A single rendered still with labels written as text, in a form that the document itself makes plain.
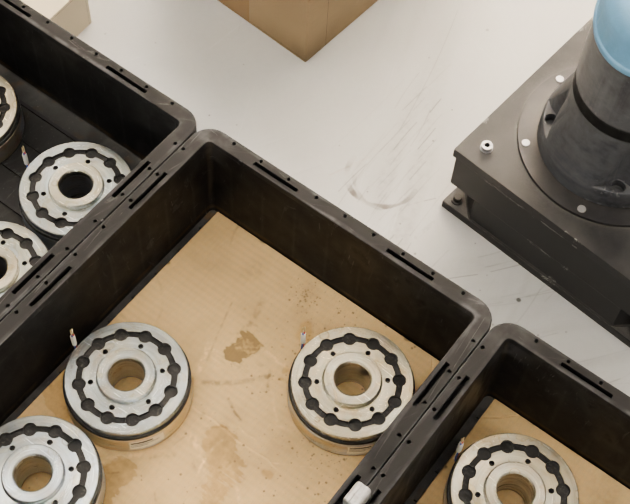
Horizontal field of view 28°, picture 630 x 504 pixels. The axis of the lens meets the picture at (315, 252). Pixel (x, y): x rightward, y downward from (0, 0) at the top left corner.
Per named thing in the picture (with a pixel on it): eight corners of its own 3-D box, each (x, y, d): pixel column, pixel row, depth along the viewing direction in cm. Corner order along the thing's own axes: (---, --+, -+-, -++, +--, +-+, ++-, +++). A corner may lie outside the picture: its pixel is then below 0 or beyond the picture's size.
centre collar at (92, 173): (70, 157, 113) (69, 152, 112) (115, 180, 111) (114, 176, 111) (37, 196, 110) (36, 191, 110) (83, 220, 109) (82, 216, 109)
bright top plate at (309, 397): (346, 307, 106) (347, 304, 106) (438, 382, 103) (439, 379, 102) (264, 386, 102) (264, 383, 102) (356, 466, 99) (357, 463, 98)
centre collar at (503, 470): (507, 451, 99) (509, 448, 99) (558, 491, 98) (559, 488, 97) (470, 495, 97) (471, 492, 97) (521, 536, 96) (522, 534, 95)
